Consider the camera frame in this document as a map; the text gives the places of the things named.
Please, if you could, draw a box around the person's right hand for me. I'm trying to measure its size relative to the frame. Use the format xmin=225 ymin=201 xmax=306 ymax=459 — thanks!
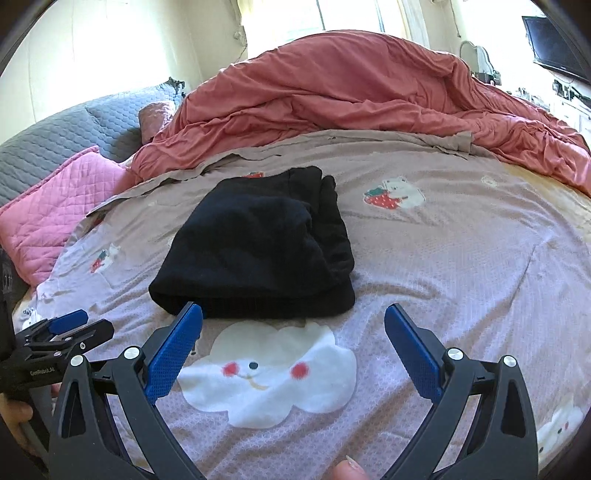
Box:
xmin=332 ymin=456 xmax=370 ymax=480

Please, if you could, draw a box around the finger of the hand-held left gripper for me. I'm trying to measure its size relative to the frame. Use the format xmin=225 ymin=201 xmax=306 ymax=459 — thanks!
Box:
xmin=21 ymin=310 xmax=89 ymax=341
xmin=23 ymin=320 xmax=115 ymax=361

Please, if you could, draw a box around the black television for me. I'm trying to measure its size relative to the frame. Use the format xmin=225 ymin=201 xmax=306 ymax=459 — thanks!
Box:
xmin=522 ymin=16 xmax=591 ymax=85

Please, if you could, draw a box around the black sweater with orange patches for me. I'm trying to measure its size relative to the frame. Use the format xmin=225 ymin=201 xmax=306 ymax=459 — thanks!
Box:
xmin=148 ymin=166 xmax=356 ymax=320

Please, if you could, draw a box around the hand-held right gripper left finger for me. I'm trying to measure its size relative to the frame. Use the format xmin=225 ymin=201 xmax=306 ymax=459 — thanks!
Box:
xmin=47 ymin=301 xmax=206 ymax=480

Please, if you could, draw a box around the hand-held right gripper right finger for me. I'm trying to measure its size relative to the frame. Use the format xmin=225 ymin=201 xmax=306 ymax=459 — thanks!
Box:
xmin=384 ymin=303 xmax=540 ymax=480

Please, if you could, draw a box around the person's left hand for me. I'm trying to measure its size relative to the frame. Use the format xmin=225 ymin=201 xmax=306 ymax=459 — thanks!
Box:
xmin=0 ymin=397 xmax=35 ymax=450

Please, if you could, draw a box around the white dresser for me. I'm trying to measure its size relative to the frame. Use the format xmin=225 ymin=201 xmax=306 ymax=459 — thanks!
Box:
xmin=549 ymin=78 xmax=591 ymax=139

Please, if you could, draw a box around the small mauve quilted pillow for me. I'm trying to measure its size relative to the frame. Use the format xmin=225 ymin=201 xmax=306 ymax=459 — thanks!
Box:
xmin=139 ymin=102 xmax=178 ymax=144

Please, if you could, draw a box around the pink quilted blanket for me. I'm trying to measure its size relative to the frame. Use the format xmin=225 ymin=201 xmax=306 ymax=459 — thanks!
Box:
xmin=0 ymin=145 xmax=134 ymax=287

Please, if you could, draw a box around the salmon pink duvet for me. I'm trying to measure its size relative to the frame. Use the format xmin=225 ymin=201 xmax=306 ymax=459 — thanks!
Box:
xmin=129 ymin=30 xmax=591 ymax=197

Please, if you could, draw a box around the mauve printed bed sheet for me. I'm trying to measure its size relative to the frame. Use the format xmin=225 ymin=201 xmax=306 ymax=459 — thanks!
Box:
xmin=14 ymin=129 xmax=591 ymax=480

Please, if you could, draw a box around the white framed mirror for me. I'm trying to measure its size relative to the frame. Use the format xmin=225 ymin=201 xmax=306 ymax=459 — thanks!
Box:
xmin=461 ymin=41 xmax=494 ymax=77

